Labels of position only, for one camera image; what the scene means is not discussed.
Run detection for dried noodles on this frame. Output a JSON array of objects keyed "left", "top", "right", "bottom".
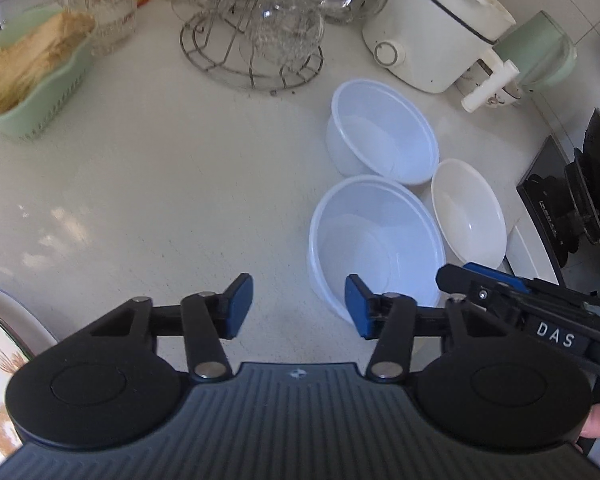
[{"left": 0, "top": 9, "right": 97, "bottom": 116}]

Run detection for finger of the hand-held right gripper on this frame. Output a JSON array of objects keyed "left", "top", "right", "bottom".
[
  {"left": 461, "top": 261, "right": 567, "bottom": 295},
  {"left": 435, "top": 264, "right": 523, "bottom": 312}
]

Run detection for glass jar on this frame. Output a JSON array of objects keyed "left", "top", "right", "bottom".
[{"left": 49, "top": 0, "right": 141, "bottom": 56}]

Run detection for wire glass rack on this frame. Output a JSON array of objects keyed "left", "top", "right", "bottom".
[{"left": 179, "top": 0, "right": 326, "bottom": 94}]

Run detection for translucent plastic bowl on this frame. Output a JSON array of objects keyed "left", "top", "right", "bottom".
[
  {"left": 307, "top": 174, "right": 449, "bottom": 322},
  {"left": 324, "top": 78, "right": 441, "bottom": 186}
]

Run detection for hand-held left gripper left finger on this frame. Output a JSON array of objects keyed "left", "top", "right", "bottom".
[{"left": 87, "top": 273, "right": 255, "bottom": 382}]

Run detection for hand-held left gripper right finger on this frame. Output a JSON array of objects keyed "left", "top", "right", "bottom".
[{"left": 344, "top": 273, "right": 512, "bottom": 382}]

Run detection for printed ceramic bowl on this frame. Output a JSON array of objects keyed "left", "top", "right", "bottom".
[{"left": 452, "top": 67, "right": 529, "bottom": 109}]

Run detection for green kettle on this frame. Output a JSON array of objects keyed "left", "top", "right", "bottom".
[{"left": 492, "top": 9, "right": 579, "bottom": 94}]

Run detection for large white plate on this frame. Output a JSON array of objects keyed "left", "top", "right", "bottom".
[{"left": 0, "top": 281, "right": 60, "bottom": 361}]

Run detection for green plastic basket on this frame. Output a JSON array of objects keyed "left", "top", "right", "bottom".
[{"left": 0, "top": 2, "right": 99, "bottom": 142}]

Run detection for white electric cooker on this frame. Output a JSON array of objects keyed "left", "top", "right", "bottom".
[{"left": 362, "top": 0, "right": 519, "bottom": 114}]

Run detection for black gas stove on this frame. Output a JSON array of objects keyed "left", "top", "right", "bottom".
[{"left": 516, "top": 107, "right": 600, "bottom": 292}]

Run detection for white ceramic bowl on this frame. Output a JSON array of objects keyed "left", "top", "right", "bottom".
[{"left": 430, "top": 158, "right": 508, "bottom": 269}]

